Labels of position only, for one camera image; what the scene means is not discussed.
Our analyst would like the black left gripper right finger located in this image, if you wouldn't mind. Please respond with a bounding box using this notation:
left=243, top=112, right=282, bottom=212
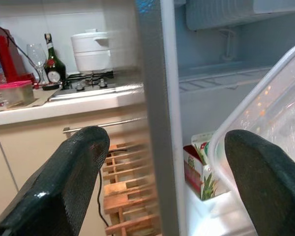
left=224, top=129, right=295, bottom=236

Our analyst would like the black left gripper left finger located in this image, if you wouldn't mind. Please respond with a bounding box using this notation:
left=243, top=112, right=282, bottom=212
left=0, top=125, right=111, bottom=236

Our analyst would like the clear plastic food container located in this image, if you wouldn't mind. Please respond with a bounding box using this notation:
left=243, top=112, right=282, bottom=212
left=208, top=40, right=295, bottom=205

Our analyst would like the white fridge shelf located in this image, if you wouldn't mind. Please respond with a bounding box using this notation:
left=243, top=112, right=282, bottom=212
left=178, top=66, right=273, bottom=92

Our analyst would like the grey mini fridge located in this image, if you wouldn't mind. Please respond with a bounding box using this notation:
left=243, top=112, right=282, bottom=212
left=135, top=0, right=295, bottom=236

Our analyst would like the beige kitchen base cabinet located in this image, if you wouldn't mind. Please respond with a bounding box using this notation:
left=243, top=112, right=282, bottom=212
left=0, top=105, right=153, bottom=236

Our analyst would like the juice carton green cap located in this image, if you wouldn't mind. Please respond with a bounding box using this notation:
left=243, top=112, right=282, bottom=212
left=191, top=132, right=228, bottom=202

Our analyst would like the wooden slatted rack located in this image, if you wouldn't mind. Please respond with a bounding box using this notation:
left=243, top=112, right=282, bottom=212
left=102, top=142, right=163, bottom=236

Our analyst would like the red carton box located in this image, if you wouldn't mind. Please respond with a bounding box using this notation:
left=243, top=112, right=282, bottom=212
left=182, top=144, right=205, bottom=192

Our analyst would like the pink-lidded small container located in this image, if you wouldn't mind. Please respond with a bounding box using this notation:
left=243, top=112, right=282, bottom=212
left=0, top=80, right=35, bottom=108

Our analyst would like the black round lid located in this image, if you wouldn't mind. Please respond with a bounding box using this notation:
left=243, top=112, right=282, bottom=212
left=41, top=83, right=60, bottom=91

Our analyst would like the steel gas hob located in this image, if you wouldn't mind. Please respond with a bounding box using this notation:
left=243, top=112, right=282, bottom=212
left=48, top=70, right=145, bottom=102

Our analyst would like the dark green bottle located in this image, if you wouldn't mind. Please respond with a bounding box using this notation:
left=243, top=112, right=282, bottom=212
left=43, top=33, right=66, bottom=85

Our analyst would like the clear wine glass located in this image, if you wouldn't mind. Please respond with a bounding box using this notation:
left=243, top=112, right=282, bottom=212
left=26, top=43, right=48, bottom=85

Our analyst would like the white pot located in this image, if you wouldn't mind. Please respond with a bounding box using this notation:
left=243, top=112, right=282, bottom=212
left=70, top=29, right=131, bottom=74

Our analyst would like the red coffee machine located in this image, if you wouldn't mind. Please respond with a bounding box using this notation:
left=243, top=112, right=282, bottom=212
left=0, top=24, right=37, bottom=86

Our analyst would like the white freezer compartment flap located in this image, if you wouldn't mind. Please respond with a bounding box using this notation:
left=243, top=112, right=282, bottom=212
left=185, top=0, right=295, bottom=31

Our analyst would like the black power cable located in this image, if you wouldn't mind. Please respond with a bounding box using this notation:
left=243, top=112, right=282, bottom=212
left=96, top=147, right=129, bottom=228

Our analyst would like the steel drawer handle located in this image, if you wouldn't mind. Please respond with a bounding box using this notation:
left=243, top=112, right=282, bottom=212
left=62, top=117, right=146, bottom=134

